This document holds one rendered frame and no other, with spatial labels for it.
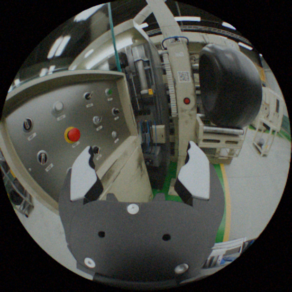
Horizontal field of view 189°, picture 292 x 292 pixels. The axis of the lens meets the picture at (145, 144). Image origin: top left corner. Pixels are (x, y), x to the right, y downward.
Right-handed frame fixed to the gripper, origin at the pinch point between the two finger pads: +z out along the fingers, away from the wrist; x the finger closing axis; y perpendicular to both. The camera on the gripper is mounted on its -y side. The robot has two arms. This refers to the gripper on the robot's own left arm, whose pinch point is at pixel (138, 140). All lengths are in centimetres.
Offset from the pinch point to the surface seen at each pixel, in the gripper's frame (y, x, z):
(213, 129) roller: 10, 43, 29
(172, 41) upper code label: -46, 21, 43
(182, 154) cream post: 38, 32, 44
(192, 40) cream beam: -67, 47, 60
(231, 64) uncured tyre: -26.1, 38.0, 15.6
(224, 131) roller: 9, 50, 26
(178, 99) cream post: -4, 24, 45
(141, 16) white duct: -118, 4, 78
